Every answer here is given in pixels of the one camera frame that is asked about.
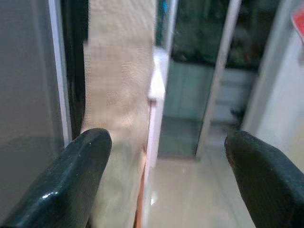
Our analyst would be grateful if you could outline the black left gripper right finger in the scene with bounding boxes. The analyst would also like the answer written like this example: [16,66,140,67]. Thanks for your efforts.
[224,130,304,228]

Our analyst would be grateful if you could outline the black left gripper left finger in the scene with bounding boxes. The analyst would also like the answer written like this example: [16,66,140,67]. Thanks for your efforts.
[0,127,113,228]

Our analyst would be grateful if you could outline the beige woven curtain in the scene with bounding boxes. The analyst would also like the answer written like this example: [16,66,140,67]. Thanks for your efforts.
[80,0,157,228]

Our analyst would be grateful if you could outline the dark glass sliding door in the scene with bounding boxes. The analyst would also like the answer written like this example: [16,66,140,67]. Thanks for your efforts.
[155,0,262,160]

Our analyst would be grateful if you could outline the red sticker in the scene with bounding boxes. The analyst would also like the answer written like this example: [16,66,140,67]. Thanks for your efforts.
[291,6,304,46]

